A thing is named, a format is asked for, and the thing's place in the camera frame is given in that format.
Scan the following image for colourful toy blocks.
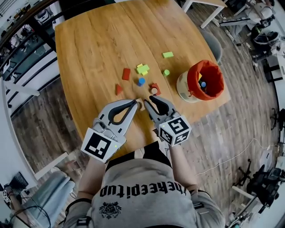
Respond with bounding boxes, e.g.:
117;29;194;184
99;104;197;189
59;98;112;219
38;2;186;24
197;73;208;94

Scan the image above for grey chair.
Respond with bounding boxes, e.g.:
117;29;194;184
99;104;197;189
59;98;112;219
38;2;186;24
200;28;223;65

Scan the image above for natural wood arch block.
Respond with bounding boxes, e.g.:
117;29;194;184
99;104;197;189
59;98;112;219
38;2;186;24
135;98;147;111

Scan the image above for wooden table white legs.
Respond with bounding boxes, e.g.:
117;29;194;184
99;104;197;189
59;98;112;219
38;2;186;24
181;0;228;29

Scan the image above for light green cross-shaped block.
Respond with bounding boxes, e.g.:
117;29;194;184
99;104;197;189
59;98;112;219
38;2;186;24
136;63;149;76

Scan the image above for beige storage bag red lining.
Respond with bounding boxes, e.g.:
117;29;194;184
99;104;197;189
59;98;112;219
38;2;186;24
176;59;224;103

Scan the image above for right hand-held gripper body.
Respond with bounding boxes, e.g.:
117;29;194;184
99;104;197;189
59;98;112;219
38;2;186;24
153;111;192;147

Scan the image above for black metal railing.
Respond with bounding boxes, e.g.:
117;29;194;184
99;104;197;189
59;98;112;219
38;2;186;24
0;0;65;116

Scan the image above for red arch block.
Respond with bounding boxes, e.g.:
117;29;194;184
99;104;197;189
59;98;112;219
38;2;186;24
148;83;161;97

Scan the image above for black office chair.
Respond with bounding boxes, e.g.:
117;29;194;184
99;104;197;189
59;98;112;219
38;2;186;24
247;164;285;208

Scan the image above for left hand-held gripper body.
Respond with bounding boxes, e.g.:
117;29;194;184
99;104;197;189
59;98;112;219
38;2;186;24
80;118;127;164

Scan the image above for yellow-green blocks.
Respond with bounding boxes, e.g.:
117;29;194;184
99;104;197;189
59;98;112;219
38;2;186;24
136;64;150;74

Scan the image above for person's right forearm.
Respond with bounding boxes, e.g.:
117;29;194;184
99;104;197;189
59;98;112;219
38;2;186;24
170;142;199;192

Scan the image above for white desk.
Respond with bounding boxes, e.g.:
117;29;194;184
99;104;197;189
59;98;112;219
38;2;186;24
0;75;69;190

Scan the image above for person's grey t-shirt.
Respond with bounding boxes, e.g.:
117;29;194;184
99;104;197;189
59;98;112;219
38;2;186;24
63;159;227;228

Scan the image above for white cable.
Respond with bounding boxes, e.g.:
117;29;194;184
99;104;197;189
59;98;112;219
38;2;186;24
195;138;279;176

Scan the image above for person's left forearm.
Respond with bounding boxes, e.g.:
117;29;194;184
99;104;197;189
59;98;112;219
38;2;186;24
77;155;106;198

